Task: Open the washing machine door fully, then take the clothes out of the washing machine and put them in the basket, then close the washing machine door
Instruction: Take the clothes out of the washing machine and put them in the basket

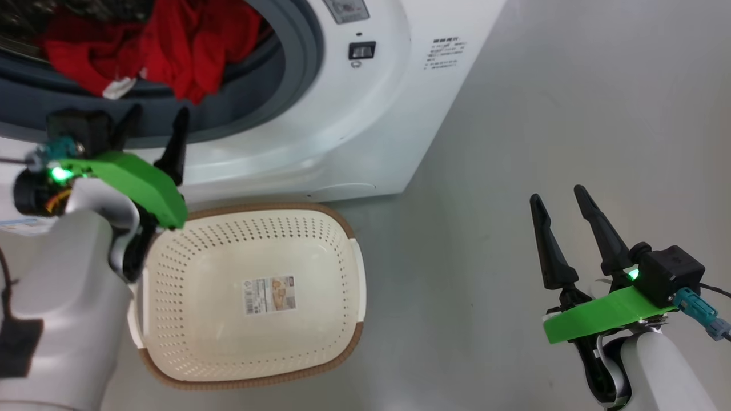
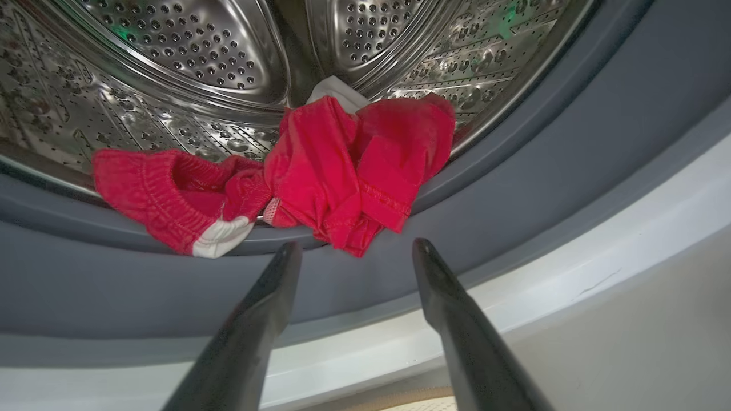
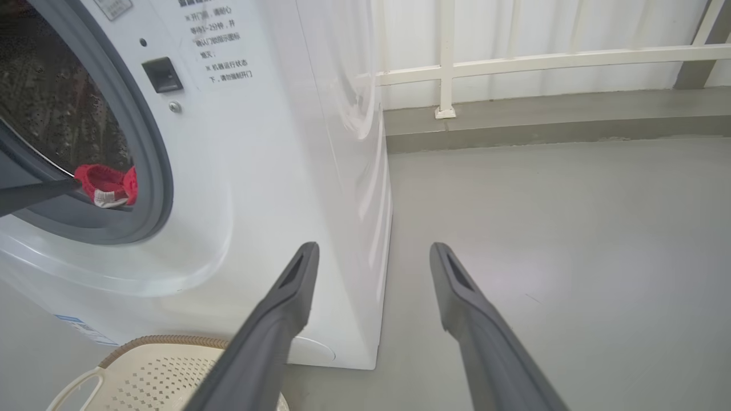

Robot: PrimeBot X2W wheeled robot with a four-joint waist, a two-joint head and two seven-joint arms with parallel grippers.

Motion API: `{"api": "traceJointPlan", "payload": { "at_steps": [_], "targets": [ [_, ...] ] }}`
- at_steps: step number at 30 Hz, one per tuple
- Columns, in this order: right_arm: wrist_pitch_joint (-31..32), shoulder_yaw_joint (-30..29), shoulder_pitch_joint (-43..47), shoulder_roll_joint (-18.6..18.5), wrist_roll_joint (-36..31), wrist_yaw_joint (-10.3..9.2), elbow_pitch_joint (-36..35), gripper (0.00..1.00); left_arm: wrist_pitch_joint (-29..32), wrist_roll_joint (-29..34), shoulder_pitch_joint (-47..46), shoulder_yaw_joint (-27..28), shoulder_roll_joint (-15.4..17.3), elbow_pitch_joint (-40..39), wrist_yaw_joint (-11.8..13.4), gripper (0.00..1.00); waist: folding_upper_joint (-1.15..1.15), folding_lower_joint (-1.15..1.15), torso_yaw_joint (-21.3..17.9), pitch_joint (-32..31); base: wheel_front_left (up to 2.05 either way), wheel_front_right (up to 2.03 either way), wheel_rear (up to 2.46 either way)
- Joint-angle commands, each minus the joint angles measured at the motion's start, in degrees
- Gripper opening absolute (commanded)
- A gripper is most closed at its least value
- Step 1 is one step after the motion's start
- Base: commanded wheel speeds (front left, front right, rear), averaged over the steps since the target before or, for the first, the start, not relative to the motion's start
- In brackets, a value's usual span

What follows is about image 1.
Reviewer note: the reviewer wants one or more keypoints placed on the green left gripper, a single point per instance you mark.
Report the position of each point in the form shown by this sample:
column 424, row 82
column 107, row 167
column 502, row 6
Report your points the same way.
column 143, row 185

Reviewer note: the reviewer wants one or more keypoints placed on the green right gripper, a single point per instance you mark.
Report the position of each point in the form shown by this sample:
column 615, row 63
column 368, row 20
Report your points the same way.
column 599, row 314

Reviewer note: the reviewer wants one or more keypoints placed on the printed label sticker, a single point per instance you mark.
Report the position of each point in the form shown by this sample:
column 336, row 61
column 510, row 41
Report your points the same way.
column 269, row 295

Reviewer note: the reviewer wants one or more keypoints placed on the teal camera connector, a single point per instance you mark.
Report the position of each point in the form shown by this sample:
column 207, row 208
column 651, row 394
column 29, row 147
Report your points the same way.
column 57, row 151
column 697, row 308

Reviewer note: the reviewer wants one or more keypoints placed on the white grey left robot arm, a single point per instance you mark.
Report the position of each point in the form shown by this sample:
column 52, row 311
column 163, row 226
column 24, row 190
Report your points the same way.
column 68, row 297

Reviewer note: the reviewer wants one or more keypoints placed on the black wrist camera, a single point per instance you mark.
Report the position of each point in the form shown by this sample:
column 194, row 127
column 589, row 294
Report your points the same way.
column 668, row 274
column 80, row 131

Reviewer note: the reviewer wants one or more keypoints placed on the round white filter cover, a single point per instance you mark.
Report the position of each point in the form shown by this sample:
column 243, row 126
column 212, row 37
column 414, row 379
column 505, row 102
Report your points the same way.
column 348, row 193

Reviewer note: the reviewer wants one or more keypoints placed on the black door latch socket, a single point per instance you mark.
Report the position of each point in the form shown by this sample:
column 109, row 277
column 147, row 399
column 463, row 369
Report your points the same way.
column 362, row 51

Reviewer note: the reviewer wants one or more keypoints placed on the white front-load washing machine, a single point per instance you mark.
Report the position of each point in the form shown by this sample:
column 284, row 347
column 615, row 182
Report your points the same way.
column 371, row 114

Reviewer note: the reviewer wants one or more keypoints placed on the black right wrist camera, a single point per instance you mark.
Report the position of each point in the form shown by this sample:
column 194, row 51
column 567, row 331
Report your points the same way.
column 668, row 274

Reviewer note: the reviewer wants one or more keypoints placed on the teal right camera connector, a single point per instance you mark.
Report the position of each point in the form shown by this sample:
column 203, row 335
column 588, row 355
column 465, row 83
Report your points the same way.
column 697, row 308

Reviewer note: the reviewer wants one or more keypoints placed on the red and white garment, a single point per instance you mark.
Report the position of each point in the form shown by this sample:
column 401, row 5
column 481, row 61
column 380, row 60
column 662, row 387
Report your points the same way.
column 188, row 45

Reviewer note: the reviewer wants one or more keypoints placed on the grey warning sticker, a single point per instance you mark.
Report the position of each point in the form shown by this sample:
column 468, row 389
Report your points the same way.
column 345, row 10

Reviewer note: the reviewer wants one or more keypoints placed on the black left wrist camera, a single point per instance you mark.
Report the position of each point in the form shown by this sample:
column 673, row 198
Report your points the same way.
column 80, row 131

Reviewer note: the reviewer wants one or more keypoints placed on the teal left camera connector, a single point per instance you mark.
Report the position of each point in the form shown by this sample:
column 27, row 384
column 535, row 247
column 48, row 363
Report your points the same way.
column 57, row 151

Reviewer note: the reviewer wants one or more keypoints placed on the blue energy label sticker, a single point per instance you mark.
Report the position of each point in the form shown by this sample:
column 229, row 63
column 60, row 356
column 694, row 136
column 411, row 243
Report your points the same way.
column 23, row 228

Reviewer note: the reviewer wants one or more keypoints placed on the cream laundry basket brown rim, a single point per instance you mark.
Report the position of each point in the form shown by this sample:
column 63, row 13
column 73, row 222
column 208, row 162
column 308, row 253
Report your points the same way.
column 228, row 342

